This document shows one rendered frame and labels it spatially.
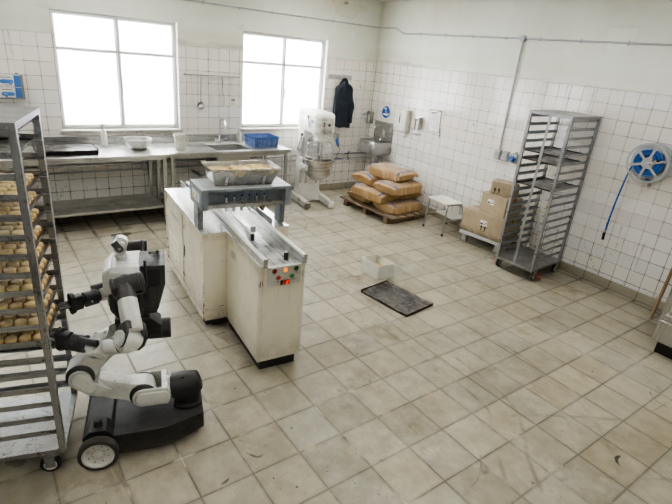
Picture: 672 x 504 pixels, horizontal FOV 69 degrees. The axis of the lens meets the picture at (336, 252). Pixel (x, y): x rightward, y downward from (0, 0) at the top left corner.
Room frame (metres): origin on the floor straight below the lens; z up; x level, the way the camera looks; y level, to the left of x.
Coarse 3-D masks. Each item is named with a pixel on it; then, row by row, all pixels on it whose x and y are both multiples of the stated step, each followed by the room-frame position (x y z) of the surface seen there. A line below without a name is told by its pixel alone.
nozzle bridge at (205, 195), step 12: (192, 180) 3.63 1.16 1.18; (204, 180) 3.67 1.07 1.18; (276, 180) 3.88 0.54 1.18; (192, 192) 3.60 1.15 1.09; (204, 192) 3.40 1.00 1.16; (216, 192) 3.53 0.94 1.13; (240, 192) 3.63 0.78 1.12; (264, 192) 3.74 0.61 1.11; (276, 192) 3.80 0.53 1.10; (288, 192) 3.76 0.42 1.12; (204, 204) 3.40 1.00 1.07; (216, 204) 3.50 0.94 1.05; (228, 204) 3.53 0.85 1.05; (240, 204) 3.58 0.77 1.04; (252, 204) 3.64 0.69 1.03; (264, 204) 3.69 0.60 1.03; (276, 204) 3.91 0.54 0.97; (288, 204) 3.76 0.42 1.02; (276, 216) 3.90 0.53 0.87
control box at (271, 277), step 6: (282, 264) 2.99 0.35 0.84; (288, 264) 3.00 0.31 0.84; (294, 264) 3.01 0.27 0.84; (300, 264) 3.03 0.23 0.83; (270, 270) 2.91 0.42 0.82; (282, 270) 2.96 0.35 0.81; (288, 270) 2.98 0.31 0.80; (294, 270) 3.01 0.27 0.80; (300, 270) 3.03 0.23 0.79; (270, 276) 2.91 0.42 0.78; (276, 276) 2.94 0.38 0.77; (282, 276) 2.96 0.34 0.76; (288, 276) 2.98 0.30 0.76; (294, 276) 3.01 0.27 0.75; (300, 276) 3.03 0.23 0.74; (270, 282) 2.91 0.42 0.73; (276, 282) 2.94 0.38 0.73; (288, 282) 2.98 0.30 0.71; (294, 282) 3.01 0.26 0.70
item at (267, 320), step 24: (264, 240) 3.39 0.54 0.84; (240, 264) 3.22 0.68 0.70; (240, 288) 3.21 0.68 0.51; (264, 288) 2.92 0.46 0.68; (288, 288) 3.02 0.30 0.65; (240, 312) 3.21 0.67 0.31; (264, 312) 2.93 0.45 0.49; (288, 312) 3.03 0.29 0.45; (240, 336) 3.20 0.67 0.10; (264, 336) 2.93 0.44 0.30; (288, 336) 3.03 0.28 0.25; (264, 360) 2.94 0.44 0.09; (288, 360) 3.07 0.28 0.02
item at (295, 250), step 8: (256, 216) 3.78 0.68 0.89; (264, 224) 3.63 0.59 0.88; (272, 232) 3.50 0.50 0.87; (280, 232) 3.44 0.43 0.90; (280, 240) 3.37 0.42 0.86; (288, 240) 3.29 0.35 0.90; (288, 248) 3.25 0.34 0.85; (296, 248) 3.15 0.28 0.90; (296, 256) 3.13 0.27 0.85; (304, 256) 3.04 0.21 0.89
